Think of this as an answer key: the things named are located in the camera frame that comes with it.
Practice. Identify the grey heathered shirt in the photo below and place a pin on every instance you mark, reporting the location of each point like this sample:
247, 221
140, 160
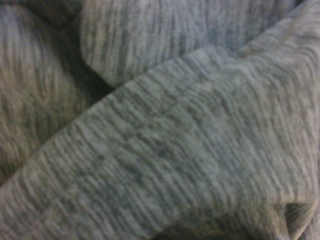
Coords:
160, 140

